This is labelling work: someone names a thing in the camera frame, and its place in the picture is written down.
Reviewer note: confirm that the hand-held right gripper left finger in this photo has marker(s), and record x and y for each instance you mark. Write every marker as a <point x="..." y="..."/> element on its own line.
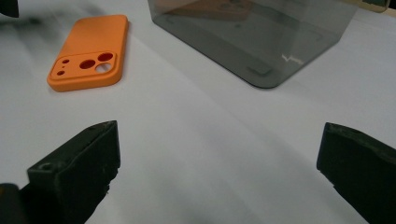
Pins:
<point x="74" y="174"/>

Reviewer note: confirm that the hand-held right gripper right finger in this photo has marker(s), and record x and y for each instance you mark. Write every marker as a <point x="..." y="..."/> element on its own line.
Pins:
<point x="364" y="174"/>

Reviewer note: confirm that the orange phone case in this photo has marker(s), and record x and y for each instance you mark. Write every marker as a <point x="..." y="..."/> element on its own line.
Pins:
<point x="93" y="37"/>

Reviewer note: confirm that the grey transparent storage box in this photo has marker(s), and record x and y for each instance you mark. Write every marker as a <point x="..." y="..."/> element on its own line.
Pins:
<point x="249" y="40"/>

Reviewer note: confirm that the wooden table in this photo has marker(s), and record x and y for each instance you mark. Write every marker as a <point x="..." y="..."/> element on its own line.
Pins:
<point x="393" y="12"/>

